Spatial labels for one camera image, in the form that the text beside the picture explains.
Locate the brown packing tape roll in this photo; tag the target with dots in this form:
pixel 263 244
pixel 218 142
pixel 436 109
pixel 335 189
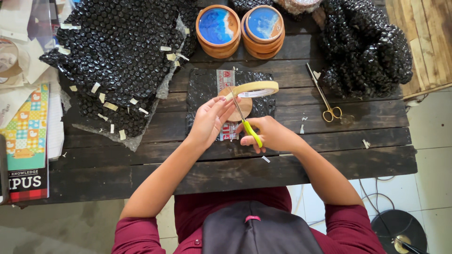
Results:
pixel 9 60

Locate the wooden pallet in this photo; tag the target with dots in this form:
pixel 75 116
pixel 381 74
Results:
pixel 423 38

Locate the heap of white papers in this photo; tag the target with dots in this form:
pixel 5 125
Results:
pixel 35 60

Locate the crumpled black bubble wrap heap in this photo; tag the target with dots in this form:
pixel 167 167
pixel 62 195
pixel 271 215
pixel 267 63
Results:
pixel 367 53

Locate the pile of black bubble wrap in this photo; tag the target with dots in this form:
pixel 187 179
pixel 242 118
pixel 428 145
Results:
pixel 120 53

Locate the person's left fingers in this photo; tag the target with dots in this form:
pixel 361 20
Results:
pixel 220 105

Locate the scattered cream tape scraps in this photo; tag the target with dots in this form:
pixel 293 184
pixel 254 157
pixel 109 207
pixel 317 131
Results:
pixel 110 106

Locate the maroon shirt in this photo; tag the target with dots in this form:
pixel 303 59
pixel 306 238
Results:
pixel 190 215

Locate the plain round wooden coaster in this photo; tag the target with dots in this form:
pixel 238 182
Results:
pixel 247 105

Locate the gold metal scissors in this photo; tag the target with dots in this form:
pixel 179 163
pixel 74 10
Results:
pixel 319 90

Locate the person's right hand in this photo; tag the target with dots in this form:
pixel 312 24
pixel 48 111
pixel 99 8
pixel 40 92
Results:
pixel 273 136

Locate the person's left hand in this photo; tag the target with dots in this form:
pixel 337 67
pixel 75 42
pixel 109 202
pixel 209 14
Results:
pixel 208 121

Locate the coaster wrapped in clear bubble wrap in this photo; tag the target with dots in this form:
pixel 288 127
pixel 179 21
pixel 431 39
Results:
pixel 300 5

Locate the black round stand base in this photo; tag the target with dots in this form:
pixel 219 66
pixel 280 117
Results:
pixel 395 225

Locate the stack of blue resin coasters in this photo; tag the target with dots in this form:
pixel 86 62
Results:
pixel 217 28
pixel 264 28

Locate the clear bubble wrap sheet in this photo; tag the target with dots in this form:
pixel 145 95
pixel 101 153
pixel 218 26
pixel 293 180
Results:
pixel 132 141

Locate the colourful patchwork cover book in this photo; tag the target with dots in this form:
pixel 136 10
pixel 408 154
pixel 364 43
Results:
pixel 26 141

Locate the cream masking tape roll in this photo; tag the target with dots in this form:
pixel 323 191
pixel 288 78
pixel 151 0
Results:
pixel 254 86

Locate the red white sticker strip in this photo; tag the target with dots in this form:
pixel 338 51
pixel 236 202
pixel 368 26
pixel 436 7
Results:
pixel 224 77

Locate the flat black bubble wrap sheet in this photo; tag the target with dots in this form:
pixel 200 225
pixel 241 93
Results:
pixel 201 88

